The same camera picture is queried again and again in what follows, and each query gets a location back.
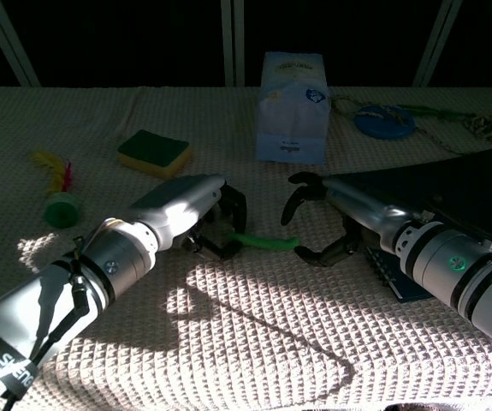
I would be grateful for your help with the feather shuttlecock green base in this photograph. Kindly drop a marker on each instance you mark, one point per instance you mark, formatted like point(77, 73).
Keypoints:
point(61, 212)

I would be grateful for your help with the green feather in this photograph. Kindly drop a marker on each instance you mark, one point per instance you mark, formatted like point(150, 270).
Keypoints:
point(425, 110)

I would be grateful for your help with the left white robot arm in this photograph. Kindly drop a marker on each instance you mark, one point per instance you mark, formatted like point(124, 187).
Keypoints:
point(36, 308)

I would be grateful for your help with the light blue tissue pack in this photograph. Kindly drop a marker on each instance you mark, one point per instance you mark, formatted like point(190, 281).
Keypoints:
point(290, 111)

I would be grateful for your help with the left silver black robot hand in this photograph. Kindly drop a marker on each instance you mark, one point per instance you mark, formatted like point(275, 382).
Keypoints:
point(177, 201)

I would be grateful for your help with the white frame post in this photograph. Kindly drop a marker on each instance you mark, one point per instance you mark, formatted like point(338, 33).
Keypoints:
point(8, 43)
point(232, 43)
point(437, 43)

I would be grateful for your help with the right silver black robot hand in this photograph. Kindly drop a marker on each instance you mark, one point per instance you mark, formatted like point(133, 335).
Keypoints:
point(369, 214)

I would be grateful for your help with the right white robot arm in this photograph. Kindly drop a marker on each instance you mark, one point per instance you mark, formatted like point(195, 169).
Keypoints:
point(464, 274)

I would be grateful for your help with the green toy bean pod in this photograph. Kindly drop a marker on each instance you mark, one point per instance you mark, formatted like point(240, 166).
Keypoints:
point(267, 242)

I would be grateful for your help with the dark blue spiral notebook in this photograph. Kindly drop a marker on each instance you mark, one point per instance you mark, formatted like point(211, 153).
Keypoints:
point(464, 188)

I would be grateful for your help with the blue round disc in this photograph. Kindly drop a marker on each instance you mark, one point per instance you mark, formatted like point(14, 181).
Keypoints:
point(378, 126)

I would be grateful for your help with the beige waffle tablecloth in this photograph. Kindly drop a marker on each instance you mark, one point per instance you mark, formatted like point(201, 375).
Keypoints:
point(228, 321)

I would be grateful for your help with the green yellow sponge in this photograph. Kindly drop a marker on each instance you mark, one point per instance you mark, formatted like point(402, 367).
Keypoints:
point(153, 147)

